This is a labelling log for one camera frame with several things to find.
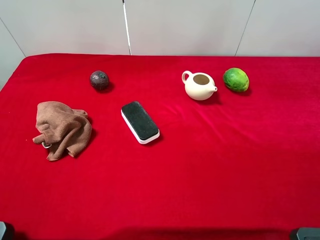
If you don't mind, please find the crumpled brown cloth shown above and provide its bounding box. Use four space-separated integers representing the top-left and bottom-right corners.
32 101 92 161

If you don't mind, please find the black and white eraser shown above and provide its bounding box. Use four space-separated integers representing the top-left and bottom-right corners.
121 101 160 145

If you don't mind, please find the green mango fruit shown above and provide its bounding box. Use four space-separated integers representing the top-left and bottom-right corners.
222 67 250 92

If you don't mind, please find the cream ceramic teapot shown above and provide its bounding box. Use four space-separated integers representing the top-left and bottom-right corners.
181 70 218 101

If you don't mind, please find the dark purple round fruit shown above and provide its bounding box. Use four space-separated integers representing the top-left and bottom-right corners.
90 70 110 91

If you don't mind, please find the red tablecloth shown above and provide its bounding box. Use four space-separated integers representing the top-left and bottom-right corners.
0 54 320 240

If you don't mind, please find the white vertical pole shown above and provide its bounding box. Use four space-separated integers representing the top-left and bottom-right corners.
122 0 132 56

